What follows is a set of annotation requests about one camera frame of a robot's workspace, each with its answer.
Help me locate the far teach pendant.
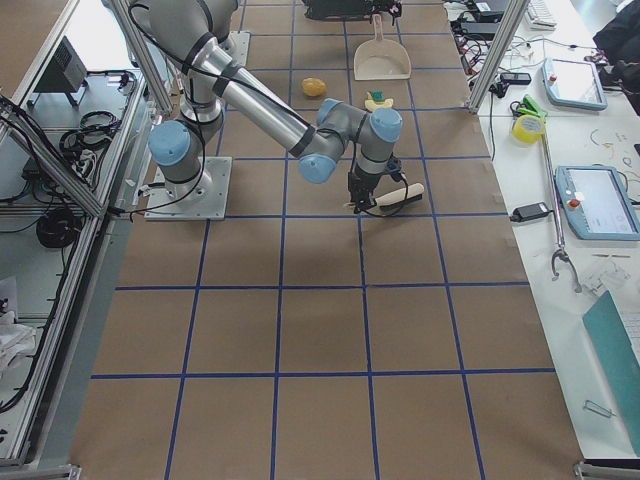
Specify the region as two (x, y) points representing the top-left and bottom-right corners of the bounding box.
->
(541, 58), (608, 111)

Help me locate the teach pendant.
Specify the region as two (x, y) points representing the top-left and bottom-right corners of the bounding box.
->
(541, 58), (608, 111)
(555, 166), (639, 241)

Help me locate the aluminium frame post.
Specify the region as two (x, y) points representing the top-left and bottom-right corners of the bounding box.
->
(466, 0), (529, 114)

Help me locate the black power adapter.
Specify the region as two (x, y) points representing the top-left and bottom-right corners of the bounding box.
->
(509, 202), (553, 223)

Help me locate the long metal grabber tool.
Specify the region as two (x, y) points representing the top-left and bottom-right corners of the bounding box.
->
(541, 133), (582, 294)

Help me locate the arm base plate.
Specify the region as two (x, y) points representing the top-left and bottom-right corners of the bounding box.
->
(220, 30), (251, 66)
(144, 156), (233, 221)

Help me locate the black lined trash bin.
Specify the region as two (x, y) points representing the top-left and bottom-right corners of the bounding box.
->
(302, 0), (403, 21)

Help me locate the green clamp tool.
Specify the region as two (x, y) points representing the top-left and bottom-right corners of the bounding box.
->
(509, 94), (548, 122)

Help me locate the near teach pendant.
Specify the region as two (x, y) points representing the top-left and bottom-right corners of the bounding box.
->
(555, 166), (639, 241)

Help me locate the teal folder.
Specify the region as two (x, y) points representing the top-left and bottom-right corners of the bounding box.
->
(583, 291), (639, 455)

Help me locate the yellow toy potato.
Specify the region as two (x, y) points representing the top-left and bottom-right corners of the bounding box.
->
(301, 77), (327, 98)

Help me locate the yellow tape roll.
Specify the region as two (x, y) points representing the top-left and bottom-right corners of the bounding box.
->
(511, 115), (545, 146)

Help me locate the white hand brush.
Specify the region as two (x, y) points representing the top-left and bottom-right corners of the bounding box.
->
(375, 183), (425, 215)

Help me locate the green yellow sponge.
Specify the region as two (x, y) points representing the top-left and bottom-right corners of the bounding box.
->
(368, 90), (385, 103)

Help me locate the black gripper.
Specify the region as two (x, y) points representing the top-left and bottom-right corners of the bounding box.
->
(348, 167), (404, 214)

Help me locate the yellow curved bread piece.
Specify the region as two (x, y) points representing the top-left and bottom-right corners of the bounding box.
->
(364, 98), (394, 112)

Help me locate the beige plastic dustpan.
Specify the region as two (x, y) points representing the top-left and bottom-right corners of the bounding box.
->
(353, 14), (412, 81)

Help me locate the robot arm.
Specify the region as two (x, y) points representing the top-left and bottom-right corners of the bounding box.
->
(127, 1), (407, 213)

